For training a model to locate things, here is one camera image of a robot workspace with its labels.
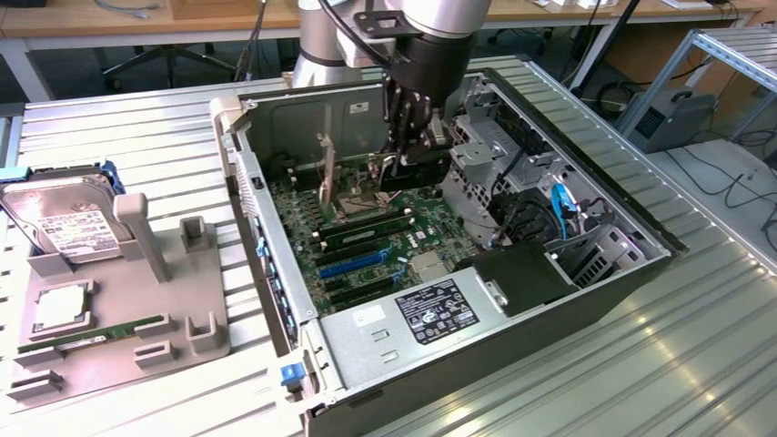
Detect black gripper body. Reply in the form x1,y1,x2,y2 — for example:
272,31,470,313
386,35,474,104

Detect graphics card with metal bracket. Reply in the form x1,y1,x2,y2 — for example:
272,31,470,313
314,132,449,219

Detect silver disk bay cage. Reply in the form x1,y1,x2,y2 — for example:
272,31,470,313
445,113,575,249

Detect green motherboard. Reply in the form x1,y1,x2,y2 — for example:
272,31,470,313
265,154,481,320

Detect CPU socket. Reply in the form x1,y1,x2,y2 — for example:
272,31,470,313
330,190,389,223

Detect black office chair base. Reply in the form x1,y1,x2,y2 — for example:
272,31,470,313
491,25,554,47
100,43,238,90

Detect wooden office desk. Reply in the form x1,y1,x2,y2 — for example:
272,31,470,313
0,0,302,104
483,0,765,90

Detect silver chipset heatsink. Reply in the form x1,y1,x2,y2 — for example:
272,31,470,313
409,252,454,279

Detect black expansion slot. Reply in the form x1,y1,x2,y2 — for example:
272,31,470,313
324,275,394,297
313,243,389,269
330,284,397,307

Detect black stand pole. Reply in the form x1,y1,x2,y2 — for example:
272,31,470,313
567,0,643,92

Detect blue expansion slot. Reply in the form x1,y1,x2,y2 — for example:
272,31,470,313
318,255,393,280

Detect black plastic fan shroud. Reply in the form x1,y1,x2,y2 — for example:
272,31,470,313
454,243,581,319

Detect brown cardboard box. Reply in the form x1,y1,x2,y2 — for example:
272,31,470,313
169,0,262,20

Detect grey computer tower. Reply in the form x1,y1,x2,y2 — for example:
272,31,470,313
630,88,721,154

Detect silver power supply unit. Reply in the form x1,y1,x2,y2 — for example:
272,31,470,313
318,266,509,391

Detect blue plastic disk carrier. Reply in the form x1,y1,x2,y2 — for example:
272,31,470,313
0,157,128,197

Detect open black PC case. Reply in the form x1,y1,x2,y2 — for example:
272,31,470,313
209,66,690,437

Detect blue case latch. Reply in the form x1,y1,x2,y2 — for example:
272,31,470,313
278,362,305,388

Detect silver hard disk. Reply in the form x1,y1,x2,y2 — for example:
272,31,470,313
0,175,132,266

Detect grey plastic parts rack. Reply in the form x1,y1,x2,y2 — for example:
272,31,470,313
1,191,236,415

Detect silver CPU chip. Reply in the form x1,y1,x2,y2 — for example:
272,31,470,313
30,287,89,333

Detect green RAM stick with label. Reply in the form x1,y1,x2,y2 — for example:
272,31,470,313
16,316,165,356

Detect wrist camera with black bracket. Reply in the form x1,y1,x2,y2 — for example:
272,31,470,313
336,11,425,70

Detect blue flat wire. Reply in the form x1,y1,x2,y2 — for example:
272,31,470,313
549,181,578,240

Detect light blue network cable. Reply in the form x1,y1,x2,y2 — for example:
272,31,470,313
93,0,160,20

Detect aluminium profile frame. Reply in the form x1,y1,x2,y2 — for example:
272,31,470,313
618,25,777,151

